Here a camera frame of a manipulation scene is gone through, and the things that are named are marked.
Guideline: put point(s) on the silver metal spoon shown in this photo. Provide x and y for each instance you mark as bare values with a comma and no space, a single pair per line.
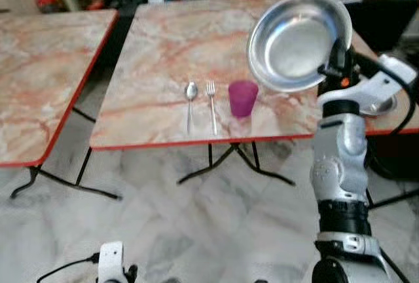
190,90

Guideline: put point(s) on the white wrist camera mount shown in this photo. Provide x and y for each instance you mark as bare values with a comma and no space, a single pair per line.
110,260
373,86

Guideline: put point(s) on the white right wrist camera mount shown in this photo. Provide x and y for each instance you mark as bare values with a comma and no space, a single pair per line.
373,86

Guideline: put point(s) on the black low cabinet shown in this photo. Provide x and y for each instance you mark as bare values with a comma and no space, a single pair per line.
383,21

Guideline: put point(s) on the round stainless steel plate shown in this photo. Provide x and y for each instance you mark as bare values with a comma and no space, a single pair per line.
294,40

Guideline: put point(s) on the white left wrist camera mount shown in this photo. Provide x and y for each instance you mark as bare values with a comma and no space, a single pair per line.
110,260

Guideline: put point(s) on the silver metal fork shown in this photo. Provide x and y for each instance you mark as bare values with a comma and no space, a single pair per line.
211,103

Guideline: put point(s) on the purple plastic cup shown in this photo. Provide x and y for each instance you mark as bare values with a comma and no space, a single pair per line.
243,98

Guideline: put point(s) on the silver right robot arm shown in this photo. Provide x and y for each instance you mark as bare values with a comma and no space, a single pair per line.
340,158

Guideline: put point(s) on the marble folding table red edge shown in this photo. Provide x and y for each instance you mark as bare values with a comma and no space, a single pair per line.
170,54
39,73

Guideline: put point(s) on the small stainless steel dish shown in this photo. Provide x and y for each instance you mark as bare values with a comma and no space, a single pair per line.
381,106

